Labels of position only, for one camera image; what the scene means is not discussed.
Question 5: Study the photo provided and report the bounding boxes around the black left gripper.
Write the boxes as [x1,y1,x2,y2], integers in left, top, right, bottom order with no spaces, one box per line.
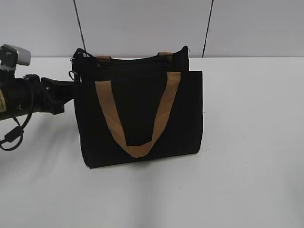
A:
[24,48,96,115]

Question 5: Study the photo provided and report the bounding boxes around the black tote bag tan handles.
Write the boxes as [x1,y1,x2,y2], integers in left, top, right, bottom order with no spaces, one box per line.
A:
[73,46,203,169]

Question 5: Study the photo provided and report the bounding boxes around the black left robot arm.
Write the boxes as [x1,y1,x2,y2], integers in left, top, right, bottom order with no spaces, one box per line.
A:
[0,44,80,120]

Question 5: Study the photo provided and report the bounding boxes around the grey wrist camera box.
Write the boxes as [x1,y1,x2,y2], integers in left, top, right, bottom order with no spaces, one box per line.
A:
[0,44,31,68]

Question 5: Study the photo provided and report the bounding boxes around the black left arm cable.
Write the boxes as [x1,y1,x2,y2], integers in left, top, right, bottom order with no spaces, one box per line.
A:
[0,80,34,150]

